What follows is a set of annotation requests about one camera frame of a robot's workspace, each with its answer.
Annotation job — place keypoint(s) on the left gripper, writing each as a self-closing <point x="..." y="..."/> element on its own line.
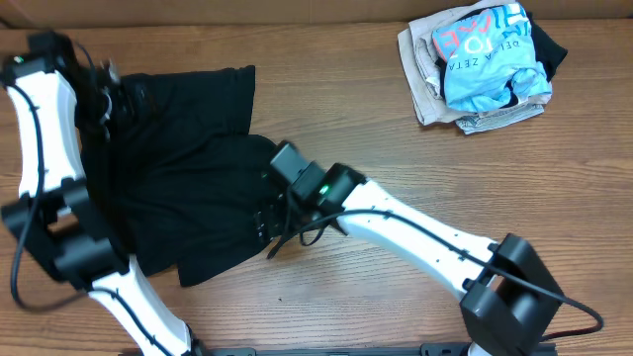
<point x="116" y="106"/>

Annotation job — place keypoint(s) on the black t-shirt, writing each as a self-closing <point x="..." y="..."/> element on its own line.
<point x="185" y="183"/>

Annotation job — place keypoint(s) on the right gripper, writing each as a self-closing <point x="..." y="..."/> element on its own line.
<point x="276" y="216"/>

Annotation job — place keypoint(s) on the beige folded garment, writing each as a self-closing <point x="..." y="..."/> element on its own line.
<point x="418" y="57"/>

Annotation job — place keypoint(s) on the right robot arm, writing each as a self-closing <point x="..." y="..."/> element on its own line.
<point x="506" y="294"/>

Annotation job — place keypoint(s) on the grey patterned folded garment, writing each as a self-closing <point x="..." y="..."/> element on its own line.
<point x="488" y="121"/>

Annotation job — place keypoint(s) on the light blue printed t-shirt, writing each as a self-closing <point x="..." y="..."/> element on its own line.
<point x="489" y="64"/>

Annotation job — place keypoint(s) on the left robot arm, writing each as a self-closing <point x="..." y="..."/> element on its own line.
<point x="58" y="102"/>

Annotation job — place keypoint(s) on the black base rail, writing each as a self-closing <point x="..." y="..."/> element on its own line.
<point x="336" y="351"/>

